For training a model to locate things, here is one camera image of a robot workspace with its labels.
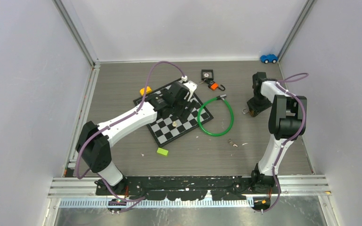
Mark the black white chessboard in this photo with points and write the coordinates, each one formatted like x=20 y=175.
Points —
x=164 y=132

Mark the orange black padlock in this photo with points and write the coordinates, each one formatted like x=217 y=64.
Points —
x=213 y=86

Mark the blue toy car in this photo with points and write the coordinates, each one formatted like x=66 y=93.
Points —
x=270 y=58

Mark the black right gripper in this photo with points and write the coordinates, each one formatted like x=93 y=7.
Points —
x=252 y=106

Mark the brass padlock with steel shackle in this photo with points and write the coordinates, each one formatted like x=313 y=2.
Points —
x=246 y=111

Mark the black square key tag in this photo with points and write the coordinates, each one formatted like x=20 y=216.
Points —
x=207 y=74

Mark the aluminium frame rail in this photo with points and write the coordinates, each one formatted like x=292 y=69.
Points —
x=81 y=193

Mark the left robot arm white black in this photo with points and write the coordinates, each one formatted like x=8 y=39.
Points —
x=96 y=140

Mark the lime green block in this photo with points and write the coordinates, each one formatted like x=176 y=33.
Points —
x=162 y=151

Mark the yellow toy block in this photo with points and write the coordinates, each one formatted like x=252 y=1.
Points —
x=145 y=91

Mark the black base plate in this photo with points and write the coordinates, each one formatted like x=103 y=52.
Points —
x=188 y=188

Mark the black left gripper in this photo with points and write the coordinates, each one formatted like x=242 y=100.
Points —
x=184 y=113

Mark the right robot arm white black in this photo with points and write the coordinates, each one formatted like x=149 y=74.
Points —
x=287 y=121

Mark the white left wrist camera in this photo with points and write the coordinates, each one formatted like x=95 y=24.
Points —
x=190 y=85

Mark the silver cable lock keys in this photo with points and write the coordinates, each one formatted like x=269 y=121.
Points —
x=232 y=143

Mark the green cable lock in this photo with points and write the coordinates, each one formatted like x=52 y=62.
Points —
x=222 y=98

